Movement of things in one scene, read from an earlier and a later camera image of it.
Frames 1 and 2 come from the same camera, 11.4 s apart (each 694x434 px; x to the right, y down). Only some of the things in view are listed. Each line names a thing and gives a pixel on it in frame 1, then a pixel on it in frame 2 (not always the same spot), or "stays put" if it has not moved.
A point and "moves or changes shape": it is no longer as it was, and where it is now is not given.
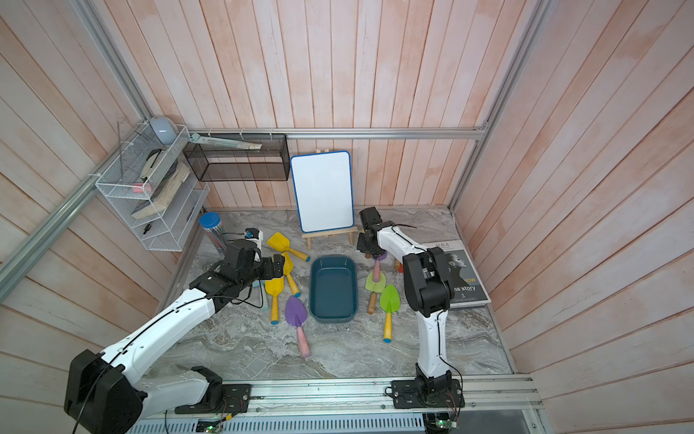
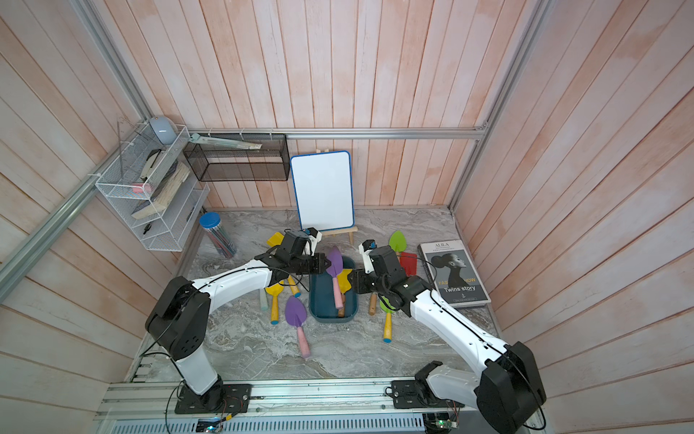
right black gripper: (361, 243) → (359, 285)
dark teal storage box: (332, 289) stays put
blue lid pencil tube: (211, 222) stays put
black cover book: (468, 288) stays put
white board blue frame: (323, 188) stays put
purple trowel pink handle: (377, 270) moves or changes shape
